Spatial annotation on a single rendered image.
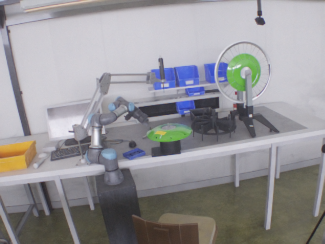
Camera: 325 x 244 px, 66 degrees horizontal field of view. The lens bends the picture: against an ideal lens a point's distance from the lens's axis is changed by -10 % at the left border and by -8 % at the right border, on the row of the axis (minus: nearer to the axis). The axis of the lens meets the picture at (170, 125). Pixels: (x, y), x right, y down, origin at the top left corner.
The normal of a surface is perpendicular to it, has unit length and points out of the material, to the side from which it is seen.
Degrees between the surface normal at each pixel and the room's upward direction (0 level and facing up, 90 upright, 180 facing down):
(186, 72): 90
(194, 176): 90
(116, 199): 90
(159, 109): 90
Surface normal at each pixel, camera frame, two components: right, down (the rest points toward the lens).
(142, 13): 0.14, 0.30
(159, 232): -0.30, 0.38
